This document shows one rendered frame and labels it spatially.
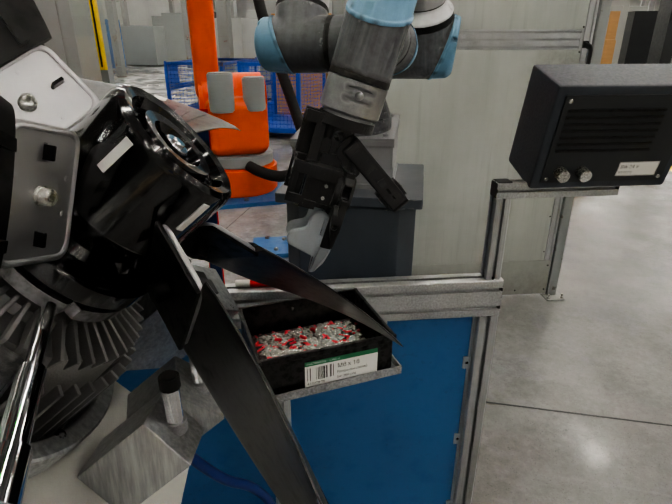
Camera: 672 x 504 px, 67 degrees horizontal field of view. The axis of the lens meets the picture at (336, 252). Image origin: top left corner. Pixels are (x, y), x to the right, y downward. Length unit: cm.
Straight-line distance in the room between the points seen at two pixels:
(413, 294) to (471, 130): 157
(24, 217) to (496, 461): 170
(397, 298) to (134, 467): 61
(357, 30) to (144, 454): 48
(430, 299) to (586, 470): 110
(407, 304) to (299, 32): 54
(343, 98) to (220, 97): 359
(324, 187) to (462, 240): 204
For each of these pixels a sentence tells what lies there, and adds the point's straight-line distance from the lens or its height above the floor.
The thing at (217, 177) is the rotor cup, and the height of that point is 119.
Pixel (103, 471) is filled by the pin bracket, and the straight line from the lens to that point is 55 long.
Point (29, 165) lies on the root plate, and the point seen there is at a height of 123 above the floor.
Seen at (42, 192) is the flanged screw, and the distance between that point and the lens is 37.
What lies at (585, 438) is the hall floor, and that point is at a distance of 208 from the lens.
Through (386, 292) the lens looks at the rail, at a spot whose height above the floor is 85.
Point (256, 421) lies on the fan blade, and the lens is 37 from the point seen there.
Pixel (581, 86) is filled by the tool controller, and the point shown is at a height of 123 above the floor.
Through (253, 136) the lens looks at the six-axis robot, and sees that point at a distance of 431.
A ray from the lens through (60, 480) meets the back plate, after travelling 55.
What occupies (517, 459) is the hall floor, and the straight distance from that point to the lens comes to 192.
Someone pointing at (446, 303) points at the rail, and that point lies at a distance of 103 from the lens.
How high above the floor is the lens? 130
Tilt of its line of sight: 23 degrees down
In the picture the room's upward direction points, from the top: straight up
